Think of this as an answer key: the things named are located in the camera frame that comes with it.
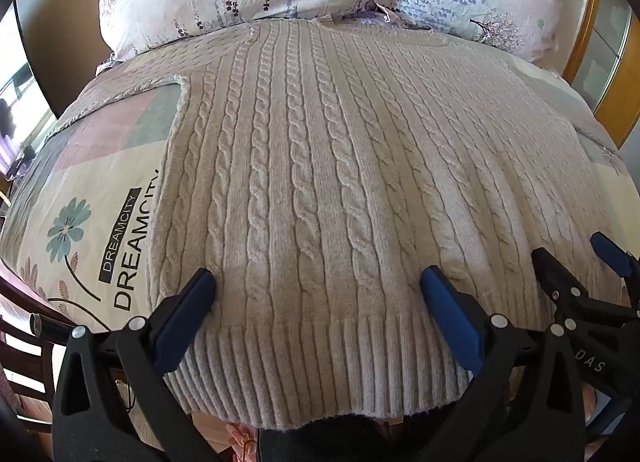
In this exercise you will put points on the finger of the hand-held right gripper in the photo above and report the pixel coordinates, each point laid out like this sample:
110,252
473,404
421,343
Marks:
611,251
549,267

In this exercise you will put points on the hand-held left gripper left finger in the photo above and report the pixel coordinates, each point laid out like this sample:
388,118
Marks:
186,318

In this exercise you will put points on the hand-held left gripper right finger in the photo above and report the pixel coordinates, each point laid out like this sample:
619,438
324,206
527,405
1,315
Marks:
449,318

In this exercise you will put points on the metal tube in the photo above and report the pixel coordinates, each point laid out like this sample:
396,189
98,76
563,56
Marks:
50,326

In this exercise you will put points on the dark wooden chair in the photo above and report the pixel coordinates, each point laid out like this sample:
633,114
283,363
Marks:
25,342

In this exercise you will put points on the printed patchwork quilt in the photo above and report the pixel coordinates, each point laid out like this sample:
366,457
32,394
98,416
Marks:
95,182

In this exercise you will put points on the person's dark pants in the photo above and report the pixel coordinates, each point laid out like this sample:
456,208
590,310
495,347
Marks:
320,444

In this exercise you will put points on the wooden framed wardrobe door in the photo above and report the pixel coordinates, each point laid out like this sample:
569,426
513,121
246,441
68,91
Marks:
584,37

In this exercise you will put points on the dark board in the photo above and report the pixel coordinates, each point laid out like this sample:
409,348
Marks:
55,37

